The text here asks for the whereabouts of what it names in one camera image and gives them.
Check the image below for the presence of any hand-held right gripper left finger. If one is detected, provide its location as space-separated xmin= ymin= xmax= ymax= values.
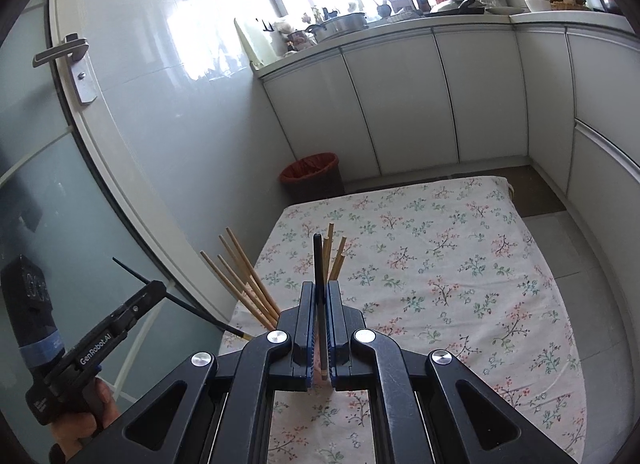
xmin=80 ymin=281 xmax=317 ymax=464

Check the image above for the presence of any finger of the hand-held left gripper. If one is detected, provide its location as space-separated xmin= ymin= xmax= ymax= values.
xmin=112 ymin=280 xmax=166 ymax=317
xmin=120 ymin=289 xmax=167 ymax=340

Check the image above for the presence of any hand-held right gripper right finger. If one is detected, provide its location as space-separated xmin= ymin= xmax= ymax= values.
xmin=325 ymin=281 xmax=578 ymax=464

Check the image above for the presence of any black chopstick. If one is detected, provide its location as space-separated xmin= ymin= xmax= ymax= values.
xmin=112 ymin=257 xmax=252 ymax=342
xmin=312 ymin=233 xmax=331 ymax=382

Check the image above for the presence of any person's left hand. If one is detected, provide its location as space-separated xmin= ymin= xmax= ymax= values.
xmin=49 ymin=379 xmax=122 ymax=464

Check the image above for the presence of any frosted glass door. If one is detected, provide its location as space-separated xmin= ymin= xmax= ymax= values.
xmin=0 ymin=0 xmax=236 ymax=445

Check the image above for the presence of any floral tablecloth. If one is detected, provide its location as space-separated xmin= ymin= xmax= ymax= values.
xmin=220 ymin=175 xmax=586 ymax=464

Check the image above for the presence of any red trash bin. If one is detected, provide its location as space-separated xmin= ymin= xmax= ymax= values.
xmin=279 ymin=153 xmax=346 ymax=205

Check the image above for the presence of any white kitchen cabinet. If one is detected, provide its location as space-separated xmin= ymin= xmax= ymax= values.
xmin=515 ymin=12 xmax=640 ymax=305
xmin=257 ymin=19 xmax=531 ymax=190

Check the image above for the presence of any white cutting board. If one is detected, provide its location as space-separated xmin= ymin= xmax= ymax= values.
xmin=234 ymin=17 xmax=282 ymax=71

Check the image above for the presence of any steel cooking pot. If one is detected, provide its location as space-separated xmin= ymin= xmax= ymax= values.
xmin=306 ymin=12 xmax=372 ymax=44

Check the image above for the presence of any black pan with lid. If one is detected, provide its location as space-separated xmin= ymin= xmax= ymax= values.
xmin=425 ymin=0 xmax=487 ymax=18

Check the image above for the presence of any metal door handle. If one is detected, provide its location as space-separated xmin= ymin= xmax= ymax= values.
xmin=32 ymin=33 xmax=99 ymax=105

